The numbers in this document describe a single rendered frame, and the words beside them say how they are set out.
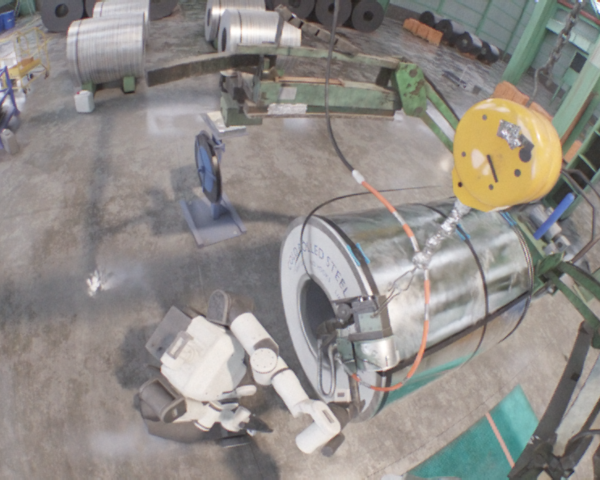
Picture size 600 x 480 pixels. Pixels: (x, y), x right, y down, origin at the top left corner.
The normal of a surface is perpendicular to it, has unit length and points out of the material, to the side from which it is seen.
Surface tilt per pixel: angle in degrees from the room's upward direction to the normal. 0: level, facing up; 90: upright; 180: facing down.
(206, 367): 32
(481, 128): 90
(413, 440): 0
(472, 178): 90
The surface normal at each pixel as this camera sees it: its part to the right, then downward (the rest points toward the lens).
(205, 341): -0.26, -0.52
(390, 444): 0.20, -0.63
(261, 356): 0.02, -0.76
